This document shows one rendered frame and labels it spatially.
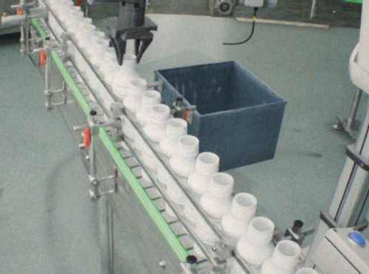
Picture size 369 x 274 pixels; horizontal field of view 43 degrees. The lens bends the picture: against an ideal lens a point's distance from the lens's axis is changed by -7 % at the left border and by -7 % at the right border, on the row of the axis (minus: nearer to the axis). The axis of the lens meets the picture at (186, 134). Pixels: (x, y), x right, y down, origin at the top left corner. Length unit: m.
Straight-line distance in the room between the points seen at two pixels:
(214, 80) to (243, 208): 1.05
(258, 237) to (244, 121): 0.81
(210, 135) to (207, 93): 0.35
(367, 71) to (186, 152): 0.59
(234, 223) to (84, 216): 1.72
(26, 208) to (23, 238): 0.22
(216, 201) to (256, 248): 0.12
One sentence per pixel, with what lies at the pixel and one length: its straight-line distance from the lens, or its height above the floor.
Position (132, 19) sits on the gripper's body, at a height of 1.30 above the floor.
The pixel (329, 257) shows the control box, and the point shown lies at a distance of 0.84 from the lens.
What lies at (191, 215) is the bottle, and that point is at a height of 1.06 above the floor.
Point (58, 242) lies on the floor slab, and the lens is 2.34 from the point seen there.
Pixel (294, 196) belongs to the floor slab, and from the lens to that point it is 2.76.
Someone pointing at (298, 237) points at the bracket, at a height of 1.09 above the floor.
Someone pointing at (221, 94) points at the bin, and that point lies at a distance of 1.82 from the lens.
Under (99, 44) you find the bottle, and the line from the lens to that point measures 1.27.
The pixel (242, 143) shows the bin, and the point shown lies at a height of 0.82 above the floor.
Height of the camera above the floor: 1.65
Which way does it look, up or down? 32 degrees down
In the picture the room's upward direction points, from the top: 7 degrees clockwise
